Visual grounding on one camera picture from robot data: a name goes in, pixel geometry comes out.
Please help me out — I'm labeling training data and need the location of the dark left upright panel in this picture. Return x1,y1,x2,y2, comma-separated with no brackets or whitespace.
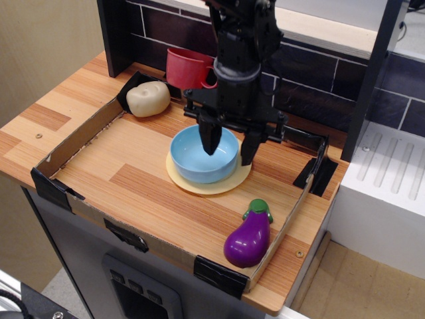
97,0,143,78

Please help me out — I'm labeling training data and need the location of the purple toy eggplant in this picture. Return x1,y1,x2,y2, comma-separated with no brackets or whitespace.
224,199,273,268

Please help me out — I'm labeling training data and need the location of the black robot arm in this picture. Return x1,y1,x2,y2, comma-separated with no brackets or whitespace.
184,1,287,165

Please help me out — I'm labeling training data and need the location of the cardboard tray border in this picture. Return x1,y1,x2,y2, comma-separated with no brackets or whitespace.
31,72,338,298

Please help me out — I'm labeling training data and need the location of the beige toy potato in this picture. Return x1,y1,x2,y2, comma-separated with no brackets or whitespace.
126,81,171,118

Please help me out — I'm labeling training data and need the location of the yellow plate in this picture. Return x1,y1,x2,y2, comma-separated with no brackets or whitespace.
165,152,252,195

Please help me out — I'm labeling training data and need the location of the white drainer sink unit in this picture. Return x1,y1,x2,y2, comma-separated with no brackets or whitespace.
327,122,424,278

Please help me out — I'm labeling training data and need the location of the grey toy oven panel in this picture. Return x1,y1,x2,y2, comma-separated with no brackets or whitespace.
102,255,183,318

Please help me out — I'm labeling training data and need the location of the light blue bowl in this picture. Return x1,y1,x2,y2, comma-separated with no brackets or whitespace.
170,125,239,184

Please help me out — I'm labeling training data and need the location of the red cup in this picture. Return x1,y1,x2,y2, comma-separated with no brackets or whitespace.
165,48,218,90

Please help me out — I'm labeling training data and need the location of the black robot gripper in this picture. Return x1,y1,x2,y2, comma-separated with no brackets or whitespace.
184,59,288,166

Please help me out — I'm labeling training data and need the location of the black vertical post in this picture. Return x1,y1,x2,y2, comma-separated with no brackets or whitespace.
341,0,409,162

